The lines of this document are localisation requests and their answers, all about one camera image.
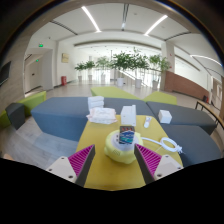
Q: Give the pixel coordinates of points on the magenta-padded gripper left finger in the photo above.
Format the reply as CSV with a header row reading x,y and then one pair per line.
x,y
71,168

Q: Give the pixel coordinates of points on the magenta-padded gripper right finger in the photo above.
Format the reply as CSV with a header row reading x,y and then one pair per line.
x,y
156,166

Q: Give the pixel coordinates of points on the small white cube box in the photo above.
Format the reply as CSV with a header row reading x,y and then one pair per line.
x,y
165,116

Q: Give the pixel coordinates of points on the long grey bench seat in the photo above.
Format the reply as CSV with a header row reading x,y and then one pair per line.
x,y
61,115

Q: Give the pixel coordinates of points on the white cardboard box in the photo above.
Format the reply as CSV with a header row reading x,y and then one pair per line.
x,y
128,116

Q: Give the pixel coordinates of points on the white wet wipes pack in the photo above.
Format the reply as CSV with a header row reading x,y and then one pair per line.
x,y
101,115

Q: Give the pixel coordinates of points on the lime green bench seat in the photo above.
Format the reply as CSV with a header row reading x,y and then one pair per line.
x,y
111,92
161,98

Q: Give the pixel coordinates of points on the lime green sofa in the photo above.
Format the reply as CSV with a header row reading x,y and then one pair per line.
x,y
33,101

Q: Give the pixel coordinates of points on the dark grey ottoman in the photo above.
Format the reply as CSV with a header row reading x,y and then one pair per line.
x,y
15,115

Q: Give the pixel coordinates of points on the red fire cabinet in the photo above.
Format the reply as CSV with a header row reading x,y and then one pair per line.
x,y
63,81

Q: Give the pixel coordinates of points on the group of potted green plants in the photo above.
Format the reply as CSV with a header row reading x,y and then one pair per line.
x,y
123,61

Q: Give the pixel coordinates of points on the group of ceiling light strips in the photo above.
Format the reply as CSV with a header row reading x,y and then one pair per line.
x,y
90,18

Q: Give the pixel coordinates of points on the wooden bench with black frame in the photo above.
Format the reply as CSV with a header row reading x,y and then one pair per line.
x,y
210,111

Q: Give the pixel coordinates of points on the framed wall picture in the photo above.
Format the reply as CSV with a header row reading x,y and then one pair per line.
x,y
65,58

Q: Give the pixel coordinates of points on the black wall screen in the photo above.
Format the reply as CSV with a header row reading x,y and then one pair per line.
x,y
4,73

